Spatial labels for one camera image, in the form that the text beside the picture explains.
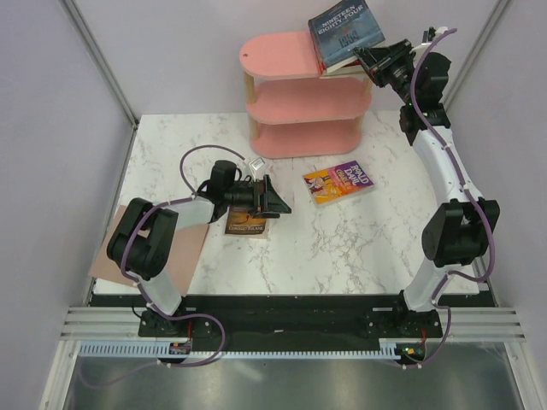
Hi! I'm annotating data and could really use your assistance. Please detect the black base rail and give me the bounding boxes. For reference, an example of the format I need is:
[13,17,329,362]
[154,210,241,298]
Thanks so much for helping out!
[138,295,443,351]

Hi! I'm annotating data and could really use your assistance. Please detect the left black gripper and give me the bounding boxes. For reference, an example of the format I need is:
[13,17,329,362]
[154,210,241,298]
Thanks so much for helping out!
[225,175,291,219]

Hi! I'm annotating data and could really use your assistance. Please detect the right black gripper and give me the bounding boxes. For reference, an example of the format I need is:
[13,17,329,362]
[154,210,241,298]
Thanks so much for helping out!
[353,38,418,105]

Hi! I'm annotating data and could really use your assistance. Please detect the white slotted cable duct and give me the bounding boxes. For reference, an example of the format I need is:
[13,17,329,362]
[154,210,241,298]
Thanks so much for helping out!
[78,340,426,360]

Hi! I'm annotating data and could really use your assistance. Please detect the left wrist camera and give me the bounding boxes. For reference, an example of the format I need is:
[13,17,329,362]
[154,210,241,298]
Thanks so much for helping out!
[247,157,268,179]

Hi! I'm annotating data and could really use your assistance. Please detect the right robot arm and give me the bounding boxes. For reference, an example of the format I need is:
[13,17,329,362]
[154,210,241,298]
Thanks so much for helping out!
[353,40,500,337]

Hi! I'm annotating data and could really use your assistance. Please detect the brown Edward Tulane book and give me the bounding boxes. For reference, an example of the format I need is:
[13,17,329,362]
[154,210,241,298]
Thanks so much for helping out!
[224,208,268,239]

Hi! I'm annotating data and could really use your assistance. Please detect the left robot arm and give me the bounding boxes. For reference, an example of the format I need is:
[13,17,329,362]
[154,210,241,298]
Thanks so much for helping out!
[106,160,291,336]

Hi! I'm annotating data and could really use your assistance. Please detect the pink three-tier shelf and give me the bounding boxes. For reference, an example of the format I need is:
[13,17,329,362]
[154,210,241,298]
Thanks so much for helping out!
[239,32,372,159]

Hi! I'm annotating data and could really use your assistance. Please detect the pink paper file sheet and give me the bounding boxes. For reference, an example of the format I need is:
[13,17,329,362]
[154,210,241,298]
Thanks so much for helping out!
[89,205,209,296]

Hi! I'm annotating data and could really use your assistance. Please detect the Roald Dahl Charlie book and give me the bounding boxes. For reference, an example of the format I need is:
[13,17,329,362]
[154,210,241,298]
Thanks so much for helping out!
[303,161,375,208]

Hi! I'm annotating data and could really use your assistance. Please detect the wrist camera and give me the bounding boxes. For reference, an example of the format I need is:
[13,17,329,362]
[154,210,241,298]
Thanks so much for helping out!
[421,26,448,44]
[247,157,268,179]

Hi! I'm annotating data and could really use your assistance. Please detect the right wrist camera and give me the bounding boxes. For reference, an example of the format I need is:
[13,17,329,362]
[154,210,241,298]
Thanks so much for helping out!
[421,26,448,44]

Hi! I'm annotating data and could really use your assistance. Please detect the red 13-Storey Treehouse book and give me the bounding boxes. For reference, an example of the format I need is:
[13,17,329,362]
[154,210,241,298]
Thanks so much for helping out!
[318,60,364,78]

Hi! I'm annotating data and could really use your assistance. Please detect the blue Nineteen Eighty-Four book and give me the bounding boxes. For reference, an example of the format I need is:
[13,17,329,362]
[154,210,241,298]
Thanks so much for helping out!
[308,0,385,75]

